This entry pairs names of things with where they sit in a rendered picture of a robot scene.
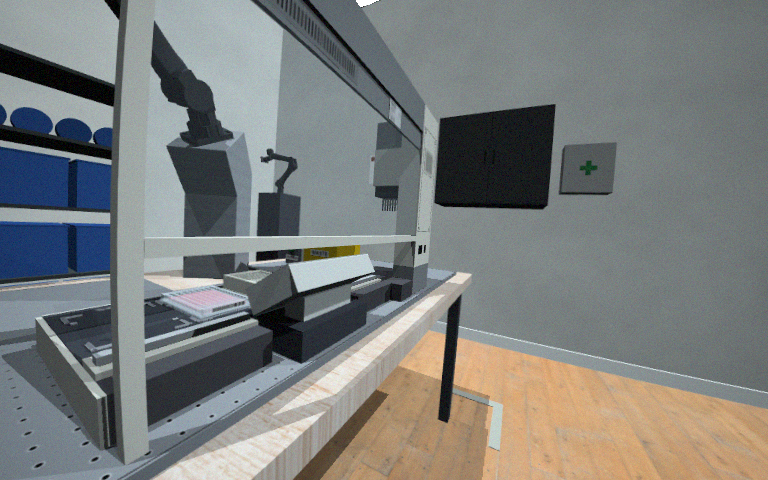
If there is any yellow waste bin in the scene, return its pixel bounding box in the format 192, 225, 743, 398
303, 245, 360, 261

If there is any white trough reservoir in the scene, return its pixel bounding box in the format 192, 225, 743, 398
222, 270, 272, 296

